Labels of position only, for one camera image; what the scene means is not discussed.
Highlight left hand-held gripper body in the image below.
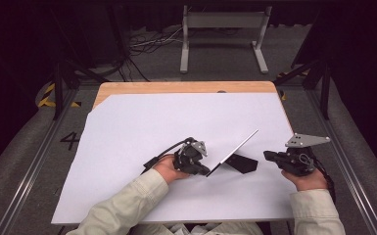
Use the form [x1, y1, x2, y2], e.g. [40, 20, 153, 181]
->
[173, 140, 209, 172]

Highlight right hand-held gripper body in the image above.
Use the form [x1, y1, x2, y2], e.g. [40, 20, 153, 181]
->
[281, 132, 331, 178]

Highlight black card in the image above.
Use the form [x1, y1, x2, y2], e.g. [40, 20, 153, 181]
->
[224, 153, 259, 175]

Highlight black and white square board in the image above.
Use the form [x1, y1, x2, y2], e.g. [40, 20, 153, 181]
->
[206, 128, 259, 178]

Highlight person's right hand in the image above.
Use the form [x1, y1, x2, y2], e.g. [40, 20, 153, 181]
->
[281, 167, 329, 192]

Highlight person's left hand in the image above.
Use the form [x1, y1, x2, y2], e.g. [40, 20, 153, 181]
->
[152, 154, 190, 185]

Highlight large white paper sheet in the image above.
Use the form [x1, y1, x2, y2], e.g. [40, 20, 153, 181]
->
[51, 92, 303, 226]

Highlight yellow and black floor tape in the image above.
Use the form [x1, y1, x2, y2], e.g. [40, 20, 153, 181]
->
[37, 82, 82, 109]
[277, 70, 308, 102]

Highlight person's torso in pale jacket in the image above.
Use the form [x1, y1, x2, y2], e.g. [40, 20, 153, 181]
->
[133, 221, 265, 235]

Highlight wooden table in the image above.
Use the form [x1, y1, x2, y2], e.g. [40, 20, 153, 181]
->
[92, 81, 296, 140]

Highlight black metal stand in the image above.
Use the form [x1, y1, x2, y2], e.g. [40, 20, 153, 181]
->
[273, 58, 333, 120]
[52, 59, 110, 120]

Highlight grey metal stand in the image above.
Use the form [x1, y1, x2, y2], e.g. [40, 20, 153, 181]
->
[179, 4, 273, 74]

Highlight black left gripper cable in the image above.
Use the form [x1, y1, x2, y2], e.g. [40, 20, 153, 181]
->
[141, 136, 197, 175]

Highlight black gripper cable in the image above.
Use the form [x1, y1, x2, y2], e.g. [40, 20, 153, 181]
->
[141, 136, 197, 175]
[310, 156, 338, 204]

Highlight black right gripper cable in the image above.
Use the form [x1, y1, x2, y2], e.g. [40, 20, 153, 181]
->
[310, 156, 338, 204]

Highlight aluminium floor rail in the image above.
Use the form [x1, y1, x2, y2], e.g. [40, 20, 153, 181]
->
[0, 87, 79, 235]
[306, 87, 377, 235]

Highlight black floor cables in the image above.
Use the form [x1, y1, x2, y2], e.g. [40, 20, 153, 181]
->
[86, 54, 152, 83]

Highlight white floor cables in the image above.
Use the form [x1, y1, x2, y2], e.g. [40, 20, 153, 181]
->
[128, 26, 184, 55]

